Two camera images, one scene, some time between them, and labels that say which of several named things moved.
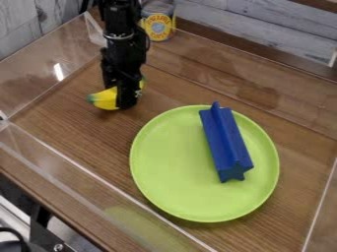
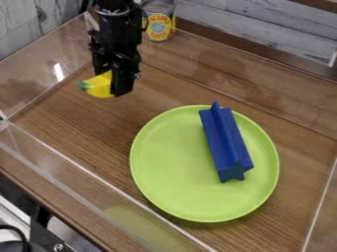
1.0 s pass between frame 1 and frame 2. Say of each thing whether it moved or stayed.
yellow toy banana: moved
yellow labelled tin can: stayed
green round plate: stayed
